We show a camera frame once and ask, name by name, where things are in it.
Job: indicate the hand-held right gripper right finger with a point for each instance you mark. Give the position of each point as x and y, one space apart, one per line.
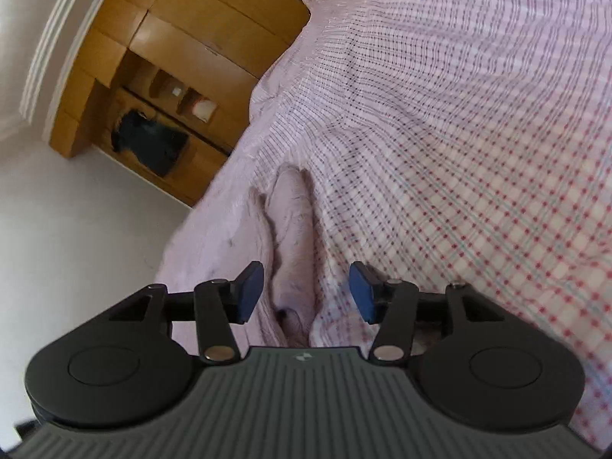
361 291

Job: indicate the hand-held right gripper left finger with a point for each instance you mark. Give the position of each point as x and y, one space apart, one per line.
251 291

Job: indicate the bed with checked sheet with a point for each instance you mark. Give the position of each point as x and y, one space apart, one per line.
454 153

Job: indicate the dark hanging jacket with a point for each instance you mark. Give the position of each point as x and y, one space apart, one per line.
150 146

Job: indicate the white round box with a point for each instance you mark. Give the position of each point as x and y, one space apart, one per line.
203 110

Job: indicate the small white shelf item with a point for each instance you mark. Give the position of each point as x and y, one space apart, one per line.
175 92

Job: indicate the wooden wardrobe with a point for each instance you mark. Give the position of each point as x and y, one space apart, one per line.
201 24

